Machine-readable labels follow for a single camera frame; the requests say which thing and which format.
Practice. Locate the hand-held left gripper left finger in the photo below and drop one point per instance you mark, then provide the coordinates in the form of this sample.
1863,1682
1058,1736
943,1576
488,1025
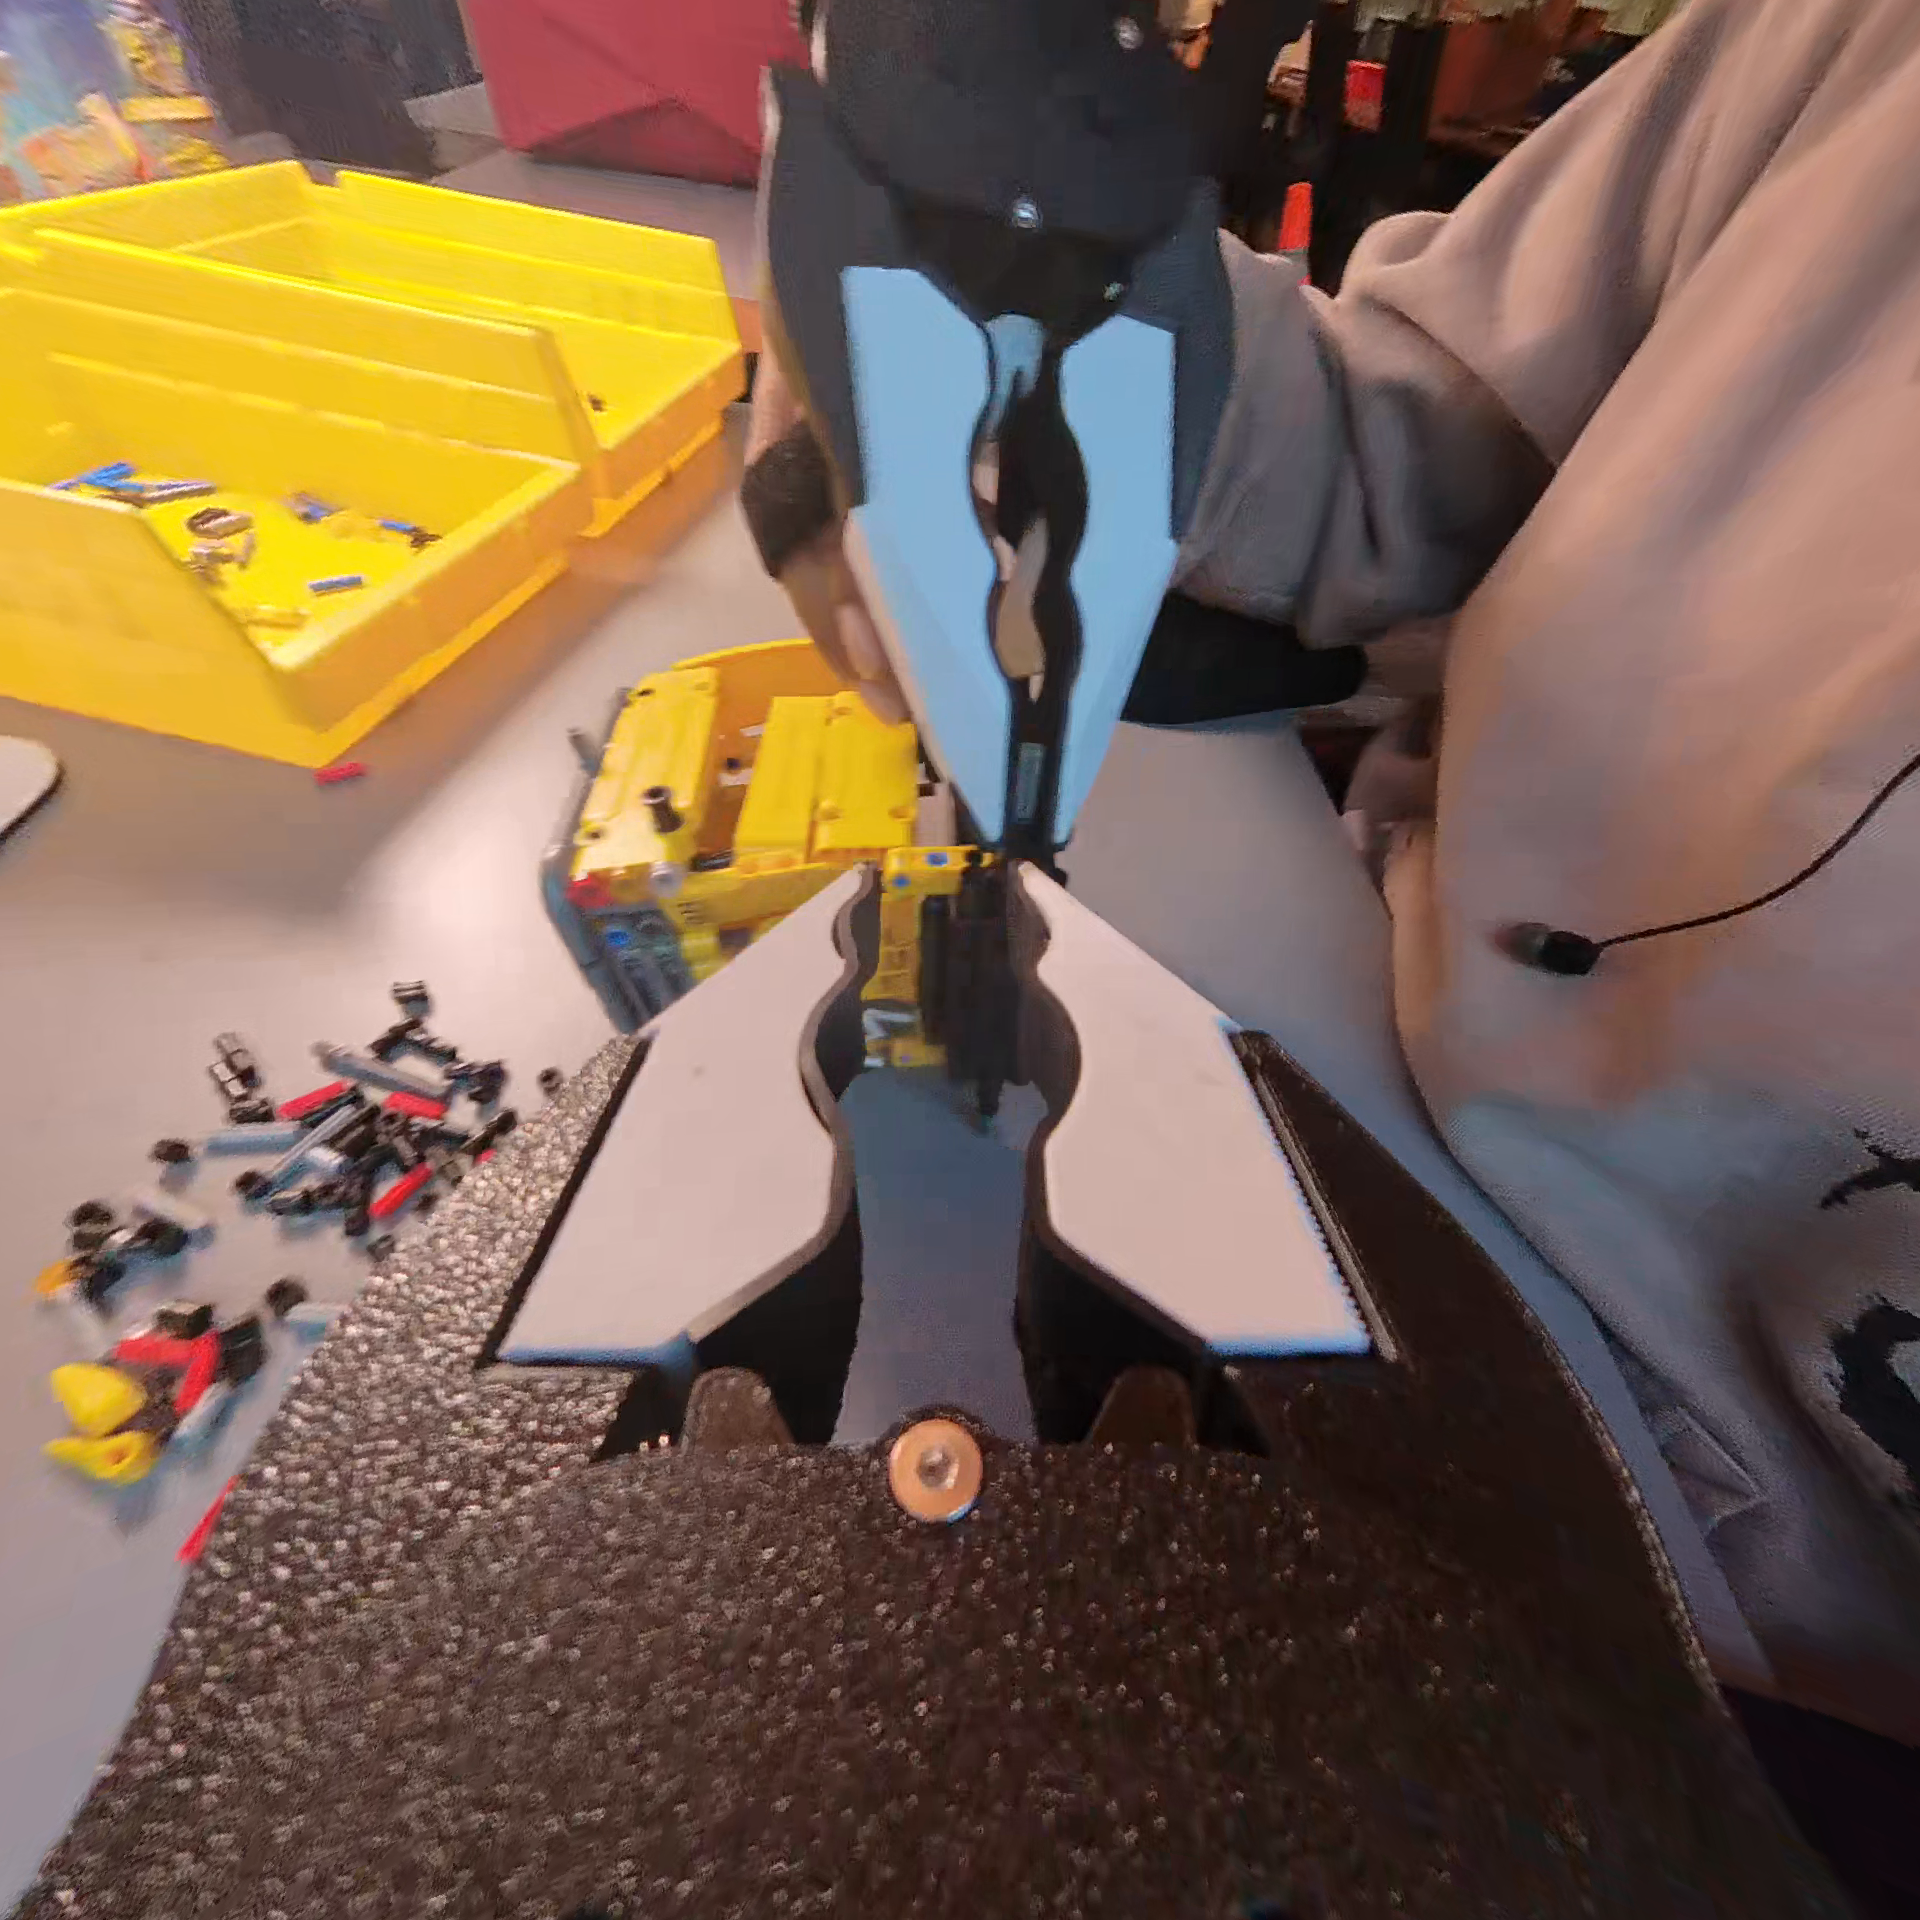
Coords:
704,1170

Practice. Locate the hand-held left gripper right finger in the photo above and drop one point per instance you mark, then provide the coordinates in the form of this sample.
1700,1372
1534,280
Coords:
1185,1170

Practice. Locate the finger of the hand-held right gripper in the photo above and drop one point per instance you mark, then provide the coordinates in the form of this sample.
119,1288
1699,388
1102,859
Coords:
915,525
1118,525

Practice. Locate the yellow block toy model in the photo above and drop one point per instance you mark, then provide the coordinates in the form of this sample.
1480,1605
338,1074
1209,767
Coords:
810,779

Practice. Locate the pile of small block pieces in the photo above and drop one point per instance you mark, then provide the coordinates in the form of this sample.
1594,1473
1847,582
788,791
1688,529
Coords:
392,1193

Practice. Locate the person's right forearm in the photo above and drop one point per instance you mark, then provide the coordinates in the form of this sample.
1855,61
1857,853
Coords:
1350,449

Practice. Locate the grey desk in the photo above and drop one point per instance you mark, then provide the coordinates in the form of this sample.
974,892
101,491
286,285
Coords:
298,900

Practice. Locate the person's right hand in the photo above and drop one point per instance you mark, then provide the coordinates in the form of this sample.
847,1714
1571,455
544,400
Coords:
848,646

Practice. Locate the black chair armrest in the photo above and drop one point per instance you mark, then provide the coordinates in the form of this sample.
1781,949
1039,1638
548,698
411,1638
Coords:
1246,666

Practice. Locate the yellow plastic parts bin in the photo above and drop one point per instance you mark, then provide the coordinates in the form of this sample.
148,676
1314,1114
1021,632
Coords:
645,375
419,646

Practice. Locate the red folded bag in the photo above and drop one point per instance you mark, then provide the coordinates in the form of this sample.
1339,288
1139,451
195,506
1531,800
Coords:
629,76

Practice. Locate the black clip microphone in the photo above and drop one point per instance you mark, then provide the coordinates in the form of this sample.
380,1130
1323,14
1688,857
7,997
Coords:
1552,949

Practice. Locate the beige hoodie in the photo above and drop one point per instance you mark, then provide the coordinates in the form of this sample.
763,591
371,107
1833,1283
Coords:
1650,750

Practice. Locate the white book stand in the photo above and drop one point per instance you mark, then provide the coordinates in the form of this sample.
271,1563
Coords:
17,779

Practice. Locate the heap of blue grey pins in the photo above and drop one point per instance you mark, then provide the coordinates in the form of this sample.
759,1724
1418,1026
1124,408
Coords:
119,483

